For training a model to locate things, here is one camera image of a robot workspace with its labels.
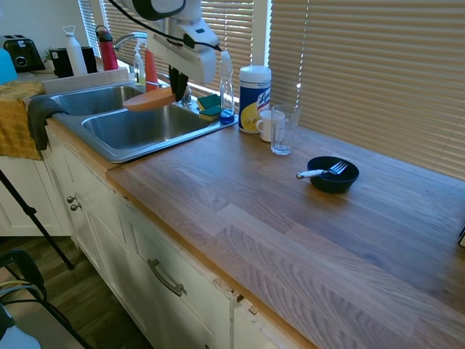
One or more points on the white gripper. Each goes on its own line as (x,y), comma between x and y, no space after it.
(189,62)

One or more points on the orange plate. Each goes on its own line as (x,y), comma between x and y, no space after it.
(152,101)

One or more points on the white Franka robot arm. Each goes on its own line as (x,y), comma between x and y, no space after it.
(160,9)

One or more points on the chrome sink fixture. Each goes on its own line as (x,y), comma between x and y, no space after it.
(187,97)

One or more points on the stainless steel double sink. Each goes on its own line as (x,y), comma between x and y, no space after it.
(145,127)

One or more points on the white board behind sink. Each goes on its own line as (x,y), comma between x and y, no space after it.
(83,81)

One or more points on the white mug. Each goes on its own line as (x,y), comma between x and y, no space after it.
(264,125)

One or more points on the orange bottle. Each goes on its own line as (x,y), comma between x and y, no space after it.
(151,72)

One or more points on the green and yellow sponge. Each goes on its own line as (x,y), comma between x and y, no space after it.
(210,114)
(209,101)

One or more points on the clear spray bottle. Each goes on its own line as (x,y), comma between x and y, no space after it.
(138,71)

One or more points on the clear dish soap bottle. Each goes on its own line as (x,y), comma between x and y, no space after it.
(227,91)

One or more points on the chrome faucet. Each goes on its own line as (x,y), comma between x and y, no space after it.
(127,37)

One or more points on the red water bottle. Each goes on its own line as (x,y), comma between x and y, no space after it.
(108,54)

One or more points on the yellow disinfecting wipes canister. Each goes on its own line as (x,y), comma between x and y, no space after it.
(250,98)

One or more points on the slim black canister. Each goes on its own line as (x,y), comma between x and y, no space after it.
(89,60)

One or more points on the white water bottle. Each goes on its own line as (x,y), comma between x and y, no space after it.
(75,54)

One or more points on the small beige window blind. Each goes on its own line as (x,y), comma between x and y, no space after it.
(88,25)

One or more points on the clear drinking glass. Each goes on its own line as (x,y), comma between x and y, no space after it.
(283,145)

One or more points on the grey dish cloth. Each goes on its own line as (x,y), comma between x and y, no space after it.
(36,116)

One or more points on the round metal cabinet knob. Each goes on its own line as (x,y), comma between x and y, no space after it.
(75,207)
(71,199)

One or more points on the black toaster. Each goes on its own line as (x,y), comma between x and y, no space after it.
(22,54)

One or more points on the yellow towel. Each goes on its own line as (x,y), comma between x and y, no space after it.
(14,123)

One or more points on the light blue plastic object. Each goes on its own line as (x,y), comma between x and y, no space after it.
(6,69)

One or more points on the white base cabinet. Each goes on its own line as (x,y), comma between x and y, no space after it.
(120,247)

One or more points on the dark blue bowl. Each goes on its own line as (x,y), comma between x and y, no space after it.
(334,183)

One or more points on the wide beige window blind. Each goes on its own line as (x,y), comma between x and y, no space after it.
(370,72)

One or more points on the black tripod leg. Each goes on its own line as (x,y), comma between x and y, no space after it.
(32,214)

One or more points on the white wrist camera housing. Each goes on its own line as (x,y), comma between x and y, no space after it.
(201,32)

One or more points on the white window frame post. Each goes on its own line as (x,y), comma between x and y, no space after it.
(261,32)

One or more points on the black metal frame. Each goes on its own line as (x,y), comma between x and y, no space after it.
(29,267)

